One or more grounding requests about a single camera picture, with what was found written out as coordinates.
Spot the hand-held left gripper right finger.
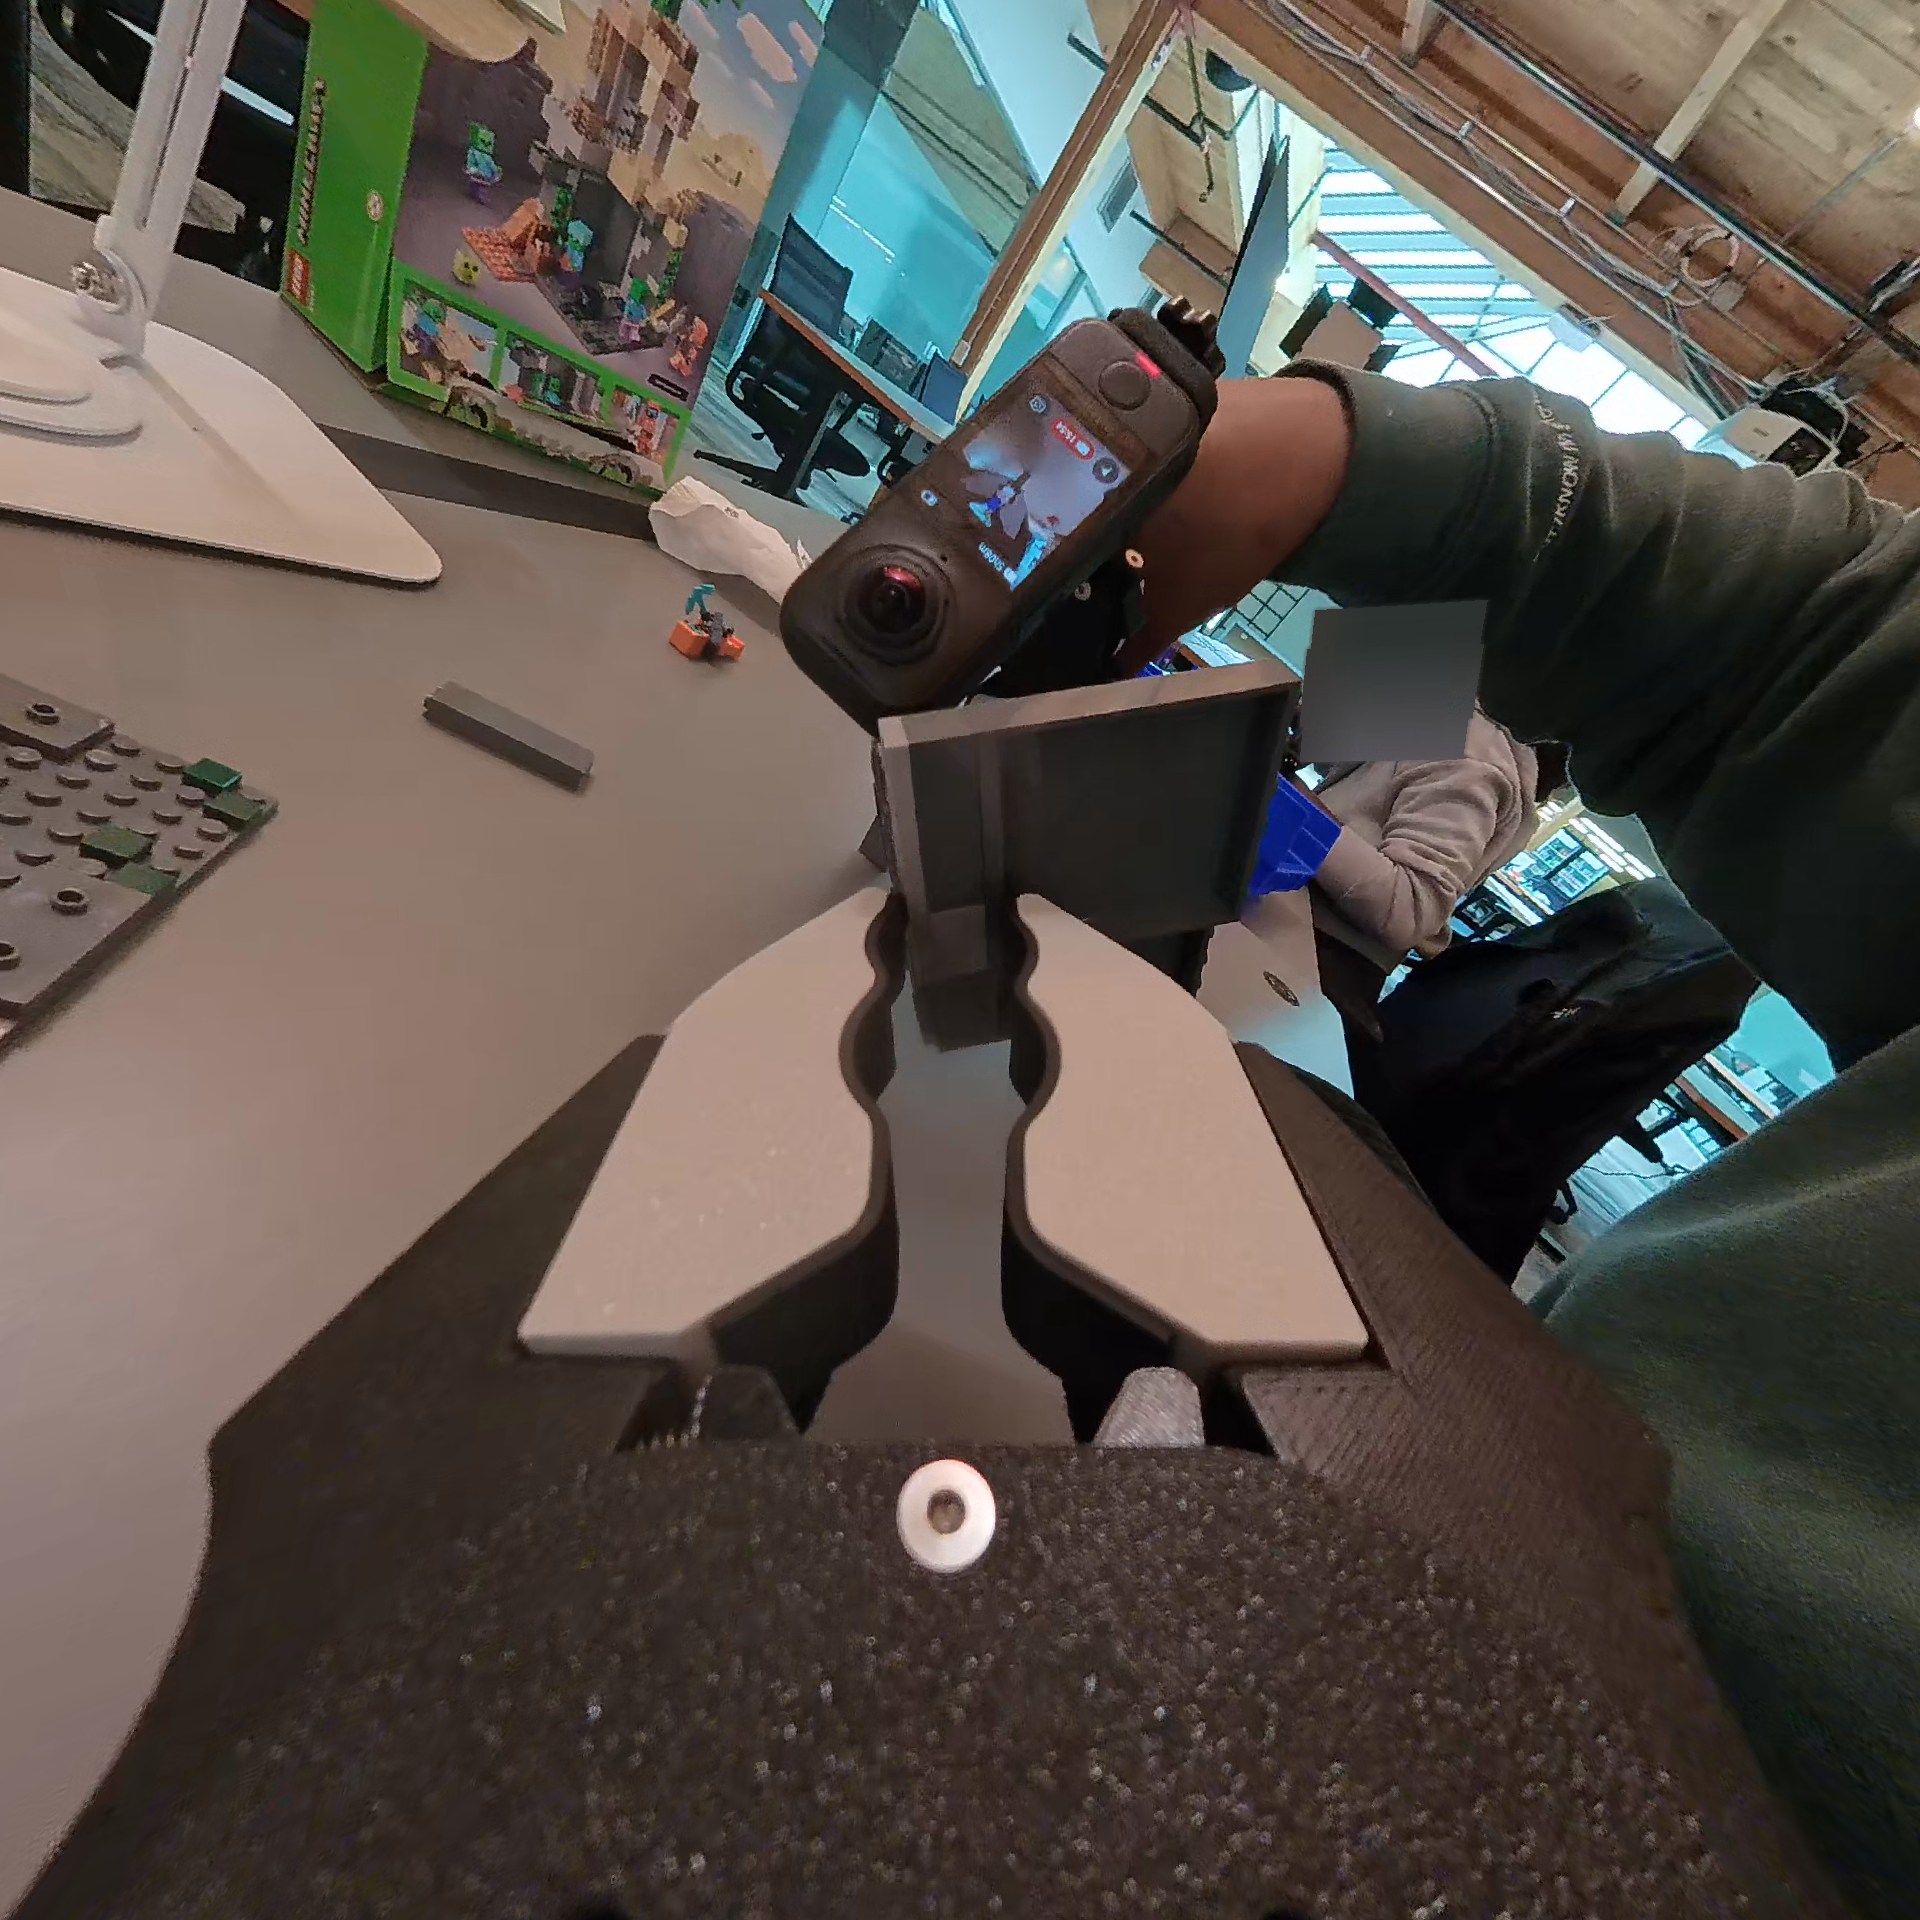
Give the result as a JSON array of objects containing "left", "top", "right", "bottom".
[{"left": 1000, "top": 894, "right": 1374, "bottom": 1366}]

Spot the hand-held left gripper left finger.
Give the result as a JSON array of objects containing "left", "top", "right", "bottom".
[{"left": 513, "top": 891, "right": 905, "bottom": 1359}]

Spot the grey toy brick wall assembly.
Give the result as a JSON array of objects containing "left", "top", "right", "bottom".
[{"left": 858, "top": 663, "right": 1308, "bottom": 1056}]

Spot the person's right forearm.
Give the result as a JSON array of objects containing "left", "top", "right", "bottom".
[{"left": 1270, "top": 357, "right": 1920, "bottom": 1069}]

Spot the person's right hand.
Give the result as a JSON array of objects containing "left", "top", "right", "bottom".
[{"left": 1122, "top": 368, "right": 1338, "bottom": 671}]

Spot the white crumpled paper bag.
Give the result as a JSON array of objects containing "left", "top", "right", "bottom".
[{"left": 646, "top": 476, "right": 818, "bottom": 605}]

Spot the black office chair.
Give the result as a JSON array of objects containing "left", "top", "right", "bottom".
[{"left": 727, "top": 216, "right": 893, "bottom": 501}]

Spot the long grey toy brick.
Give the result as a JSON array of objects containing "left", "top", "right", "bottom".
[{"left": 420, "top": 680, "right": 596, "bottom": 791}]

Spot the blue bin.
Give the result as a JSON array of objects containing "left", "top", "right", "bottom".
[{"left": 1241, "top": 772, "right": 1338, "bottom": 902}]

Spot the black bag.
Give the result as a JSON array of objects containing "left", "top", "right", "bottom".
[{"left": 1350, "top": 878, "right": 1760, "bottom": 1285}]

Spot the green toy brick set box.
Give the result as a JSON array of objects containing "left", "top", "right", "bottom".
[{"left": 278, "top": 0, "right": 848, "bottom": 501}]

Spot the black monitor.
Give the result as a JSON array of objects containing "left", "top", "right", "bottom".
[{"left": 1215, "top": 132, "right": 1296, "bottom": 377}]

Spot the person's green sweater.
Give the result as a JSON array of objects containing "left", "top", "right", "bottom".
[{"left": 1529, "top": 1035, "right": 1920, "bottom": 1920}]

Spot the grey and green brick build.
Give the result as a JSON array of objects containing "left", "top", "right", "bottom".
[{"left": 0, "top": 671, "right": 280, "bottom": 1052}]

